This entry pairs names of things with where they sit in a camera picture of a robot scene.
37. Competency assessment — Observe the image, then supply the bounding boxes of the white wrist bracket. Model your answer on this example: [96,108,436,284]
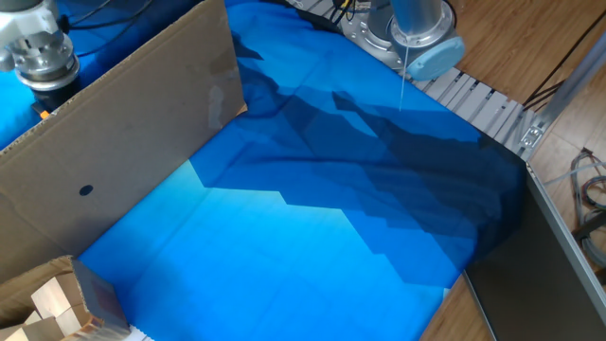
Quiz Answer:
[0,0,62,49]

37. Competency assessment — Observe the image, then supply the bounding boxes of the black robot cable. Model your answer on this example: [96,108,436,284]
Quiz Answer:
[59,0,155,59]

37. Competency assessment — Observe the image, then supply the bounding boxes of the blue mountain print cloth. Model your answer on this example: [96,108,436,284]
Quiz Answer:
[0,0,529,341]

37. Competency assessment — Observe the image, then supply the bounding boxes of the black cables on wood floor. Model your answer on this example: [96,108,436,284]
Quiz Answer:
[522,9,606,113]

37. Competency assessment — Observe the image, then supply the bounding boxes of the white zip tie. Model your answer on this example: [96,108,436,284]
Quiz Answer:
[399,41,411,113]

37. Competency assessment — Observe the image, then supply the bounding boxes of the small open cardboard box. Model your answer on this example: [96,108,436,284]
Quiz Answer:
[0,255,132,341]

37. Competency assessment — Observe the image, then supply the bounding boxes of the dark grey framed panel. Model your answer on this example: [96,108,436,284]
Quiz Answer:
[462,163,606,341]

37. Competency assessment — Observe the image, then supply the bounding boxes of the coiled cable bundle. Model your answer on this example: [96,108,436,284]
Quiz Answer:
[569,147,606,271]

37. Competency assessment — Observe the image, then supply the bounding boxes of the slotted aluminium table frame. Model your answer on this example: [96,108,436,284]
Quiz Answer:
[288,0,550,162]

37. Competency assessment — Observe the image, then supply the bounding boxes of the large cardboard wall panel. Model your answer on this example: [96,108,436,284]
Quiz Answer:
[0,0,248,285]

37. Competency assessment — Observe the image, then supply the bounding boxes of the aluminium post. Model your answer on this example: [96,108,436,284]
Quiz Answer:
[538,31,606,125]

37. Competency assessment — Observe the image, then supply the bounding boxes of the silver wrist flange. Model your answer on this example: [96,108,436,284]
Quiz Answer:
[7,30,81,92]

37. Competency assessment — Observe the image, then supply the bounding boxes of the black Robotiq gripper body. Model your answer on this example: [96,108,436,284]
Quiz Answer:
[30,74,82,115]

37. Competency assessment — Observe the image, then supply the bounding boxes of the light wooden block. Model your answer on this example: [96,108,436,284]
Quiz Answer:
[55,305,92,337]
[0,315,65,341]
[30,277,73,319]

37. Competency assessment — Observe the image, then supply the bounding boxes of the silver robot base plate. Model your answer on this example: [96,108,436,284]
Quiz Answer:
[339,8,414,73]

